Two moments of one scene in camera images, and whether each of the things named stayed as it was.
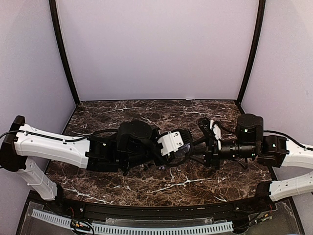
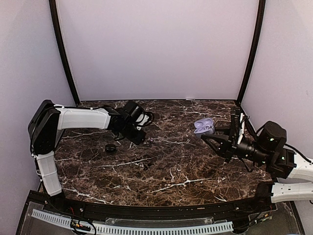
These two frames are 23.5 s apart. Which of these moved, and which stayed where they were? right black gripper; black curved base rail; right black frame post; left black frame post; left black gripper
Moved: left black gripper; right black gripper
Stayed: right black frame post; black curved base rail; left black frame post
